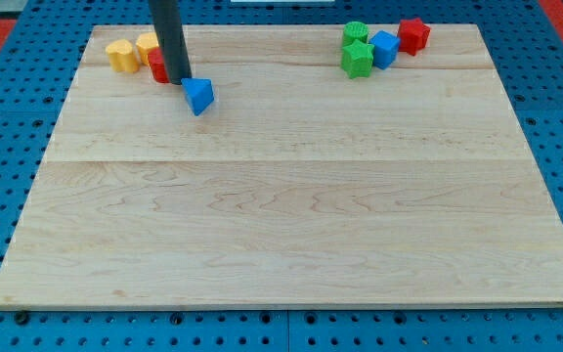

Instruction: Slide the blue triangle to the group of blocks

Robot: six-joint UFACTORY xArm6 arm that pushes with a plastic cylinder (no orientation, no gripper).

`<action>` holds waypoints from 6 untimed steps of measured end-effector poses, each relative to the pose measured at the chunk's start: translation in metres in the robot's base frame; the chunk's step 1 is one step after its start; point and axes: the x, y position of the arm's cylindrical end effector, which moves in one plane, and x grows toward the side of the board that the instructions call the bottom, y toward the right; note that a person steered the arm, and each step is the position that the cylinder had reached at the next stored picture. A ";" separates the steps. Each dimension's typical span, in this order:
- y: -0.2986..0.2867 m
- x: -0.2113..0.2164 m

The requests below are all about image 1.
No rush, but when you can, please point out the green star block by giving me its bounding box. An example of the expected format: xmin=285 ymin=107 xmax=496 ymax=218
xmin=340 ymin=39 xmax=374 ymax=79

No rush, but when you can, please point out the red block behind rod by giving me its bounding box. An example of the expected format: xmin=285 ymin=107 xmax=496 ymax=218
xmin=148 ymin=47 xmax=170 ymax=83

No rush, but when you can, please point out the yellow hexagon block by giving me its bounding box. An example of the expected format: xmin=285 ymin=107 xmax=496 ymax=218
xmin=136 ymin=32 xmax=159 ymax=66

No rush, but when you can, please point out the red star block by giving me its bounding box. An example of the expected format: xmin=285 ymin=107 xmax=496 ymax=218
xmin=397 ymin=18 xmax=431 ymax=56

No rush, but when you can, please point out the blue triangle block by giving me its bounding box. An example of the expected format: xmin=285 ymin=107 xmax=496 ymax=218
xmin=181 ymin=78 xmax=214 ymax=116

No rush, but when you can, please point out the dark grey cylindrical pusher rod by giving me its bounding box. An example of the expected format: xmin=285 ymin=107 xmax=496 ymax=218
xmin=148 ymin=0 xmax=192 ymax=85

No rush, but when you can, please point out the yellow heart block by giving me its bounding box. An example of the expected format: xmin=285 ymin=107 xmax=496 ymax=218
xmin=105 ymin=39 xmax=139 ymax=73

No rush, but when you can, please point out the light wooden board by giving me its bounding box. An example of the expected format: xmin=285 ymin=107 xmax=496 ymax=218
xmin=0 ymin=24 xmax=563 ymax=311

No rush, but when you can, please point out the blue cube block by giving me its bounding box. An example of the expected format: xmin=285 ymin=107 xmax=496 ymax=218
xmin=368 ymin=30 xmax=401 ymax=69

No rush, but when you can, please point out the green cylinder block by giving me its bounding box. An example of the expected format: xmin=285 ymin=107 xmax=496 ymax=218
xmin=341 ymin=21 xmax=368 ymax=47

